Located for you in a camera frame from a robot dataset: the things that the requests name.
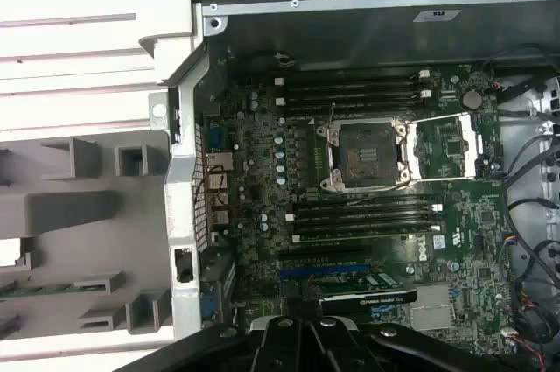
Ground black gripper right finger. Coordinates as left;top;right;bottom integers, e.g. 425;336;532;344
302;284;526;372

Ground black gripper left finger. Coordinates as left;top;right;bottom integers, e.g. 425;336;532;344
115;284;307;372

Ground metal socket cover frame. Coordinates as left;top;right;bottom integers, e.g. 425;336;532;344
400;111;484;183

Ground CPU socket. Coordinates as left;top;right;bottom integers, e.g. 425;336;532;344
315;119;416;194

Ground black graphics card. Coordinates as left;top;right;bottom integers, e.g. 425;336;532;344
279;272;419;316

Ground blue expansion slot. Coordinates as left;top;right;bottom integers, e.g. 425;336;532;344
278;262;371;280

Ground black expansion slot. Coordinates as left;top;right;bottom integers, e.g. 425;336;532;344
277;247;371;262

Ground silver chipset heatsink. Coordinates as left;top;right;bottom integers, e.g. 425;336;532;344
409;284;452;334

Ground RAM slot white clips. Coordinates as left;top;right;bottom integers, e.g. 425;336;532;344
274;70;432;88
283;201;443;222
275;88;433;107

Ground silver USB port block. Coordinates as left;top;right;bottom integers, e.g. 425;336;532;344
206;175;232;203
208;207;232;225

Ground green motherboard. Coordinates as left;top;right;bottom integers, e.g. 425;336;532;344
203;54;520;358

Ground silver ethernet port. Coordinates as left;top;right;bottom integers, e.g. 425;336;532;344
205;151;235;174

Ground blue serial port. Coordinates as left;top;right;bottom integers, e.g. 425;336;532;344
208;123;227;149

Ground green RAM stick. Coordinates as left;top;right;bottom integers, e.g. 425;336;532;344
0;283;78;299

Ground grey parts rack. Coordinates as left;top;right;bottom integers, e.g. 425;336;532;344
0;133;175;349

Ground round coin battery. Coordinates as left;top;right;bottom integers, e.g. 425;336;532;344
462;90;484;112

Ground open PC case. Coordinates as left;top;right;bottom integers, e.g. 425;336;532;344
148;0;560;372

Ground red black twisted wire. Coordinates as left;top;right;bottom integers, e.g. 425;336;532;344
194;169;240;221

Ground long black cable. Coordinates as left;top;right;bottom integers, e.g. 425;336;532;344
501;126;560;285

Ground black cable white tag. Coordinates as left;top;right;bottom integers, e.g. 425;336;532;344
255;50;292;70

